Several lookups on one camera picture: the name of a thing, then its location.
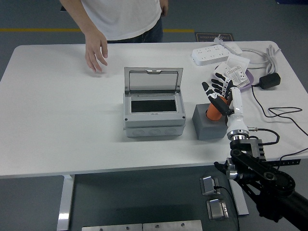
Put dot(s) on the person's left hand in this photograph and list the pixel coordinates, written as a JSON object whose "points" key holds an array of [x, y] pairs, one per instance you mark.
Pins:
{"points": [[164, 7]]}

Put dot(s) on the person's right hand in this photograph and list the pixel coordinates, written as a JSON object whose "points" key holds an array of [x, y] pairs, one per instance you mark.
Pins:
{"points": [[95, 50]]}

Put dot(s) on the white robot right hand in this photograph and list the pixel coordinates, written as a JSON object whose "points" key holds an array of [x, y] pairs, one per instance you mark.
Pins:
{"points": [[237, 113]]}

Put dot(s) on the orange cylindrical battery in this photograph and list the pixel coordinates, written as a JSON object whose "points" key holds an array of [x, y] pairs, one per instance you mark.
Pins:
{"points": [[213, 113]]}

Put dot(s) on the transparent hinged box lid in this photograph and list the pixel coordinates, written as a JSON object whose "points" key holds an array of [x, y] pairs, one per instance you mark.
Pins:
{"points": [[154, 80]]}

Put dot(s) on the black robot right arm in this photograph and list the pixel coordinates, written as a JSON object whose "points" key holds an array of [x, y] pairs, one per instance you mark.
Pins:
{"points": [[276, 180]]}

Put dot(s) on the grey block battery stand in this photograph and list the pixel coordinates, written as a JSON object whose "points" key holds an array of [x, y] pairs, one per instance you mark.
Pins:
{"points": [[207, 130]]}

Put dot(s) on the small white adapter box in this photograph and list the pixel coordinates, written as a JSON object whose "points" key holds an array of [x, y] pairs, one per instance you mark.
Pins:
{"points": [[234, 49]]}

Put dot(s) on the grey plastic junction box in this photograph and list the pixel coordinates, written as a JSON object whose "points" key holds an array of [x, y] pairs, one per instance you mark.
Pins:
{"points": [[154, 121]]}

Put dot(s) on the purple plastic tray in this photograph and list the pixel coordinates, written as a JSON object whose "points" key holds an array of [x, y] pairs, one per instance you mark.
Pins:
{"points": [[250, 78]]}

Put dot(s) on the labelled white socket panel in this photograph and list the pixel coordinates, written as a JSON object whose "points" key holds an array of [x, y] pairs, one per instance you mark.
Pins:
{"points": [[239, 75]]}

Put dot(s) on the person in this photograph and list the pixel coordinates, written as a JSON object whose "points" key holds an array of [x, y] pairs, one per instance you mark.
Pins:
{"points": [[120, 16]]}

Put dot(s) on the black power adapter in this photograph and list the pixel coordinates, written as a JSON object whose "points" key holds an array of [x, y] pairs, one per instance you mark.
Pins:
{"points": [[270, 81]]}

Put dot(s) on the plain white socket panel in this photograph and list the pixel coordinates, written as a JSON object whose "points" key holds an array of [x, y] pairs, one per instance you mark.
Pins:
{"points": [[239, 61]]}

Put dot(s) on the dark floor sign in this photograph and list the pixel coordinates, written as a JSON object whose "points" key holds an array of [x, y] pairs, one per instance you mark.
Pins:
{"points": [[214, 37]]}

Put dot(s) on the white power strip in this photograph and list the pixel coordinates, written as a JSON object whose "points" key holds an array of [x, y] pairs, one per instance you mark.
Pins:
{"points": [[209, 55]]}

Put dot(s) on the black desk control panel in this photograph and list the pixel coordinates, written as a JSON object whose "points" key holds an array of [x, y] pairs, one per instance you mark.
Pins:
{"points": [[290, 162]]}

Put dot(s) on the white right table leg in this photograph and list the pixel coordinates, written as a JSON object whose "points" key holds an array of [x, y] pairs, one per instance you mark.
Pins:
{"points": [[240, 202]]}

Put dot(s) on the white table leg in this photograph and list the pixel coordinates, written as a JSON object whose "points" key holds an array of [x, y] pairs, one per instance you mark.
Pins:
{"points": [[240, 202], [65, 202]]}

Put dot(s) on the white left table leg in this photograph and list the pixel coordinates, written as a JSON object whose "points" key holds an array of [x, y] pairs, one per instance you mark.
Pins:
{"points": [[65, 202]]}

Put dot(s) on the wide metal floor plate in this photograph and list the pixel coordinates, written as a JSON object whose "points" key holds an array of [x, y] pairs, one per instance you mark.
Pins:
{"points": [[111, 227]]}

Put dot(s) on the white wall plug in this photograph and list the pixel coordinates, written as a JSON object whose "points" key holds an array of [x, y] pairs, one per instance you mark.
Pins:
{"points": [[218, 40]]}

